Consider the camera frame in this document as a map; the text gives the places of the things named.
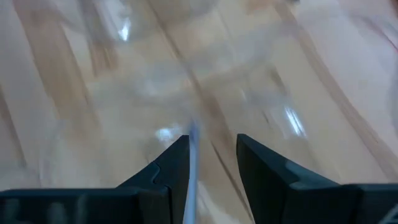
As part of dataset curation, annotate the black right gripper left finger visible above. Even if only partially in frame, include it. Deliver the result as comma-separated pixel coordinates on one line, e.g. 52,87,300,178
0,135,190,224

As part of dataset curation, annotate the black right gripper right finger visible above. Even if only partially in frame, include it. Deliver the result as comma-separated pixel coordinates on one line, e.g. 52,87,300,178
236,133,398,224

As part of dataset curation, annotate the clear plastic bin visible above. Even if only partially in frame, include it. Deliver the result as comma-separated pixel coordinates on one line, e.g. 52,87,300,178
40,0,398,194

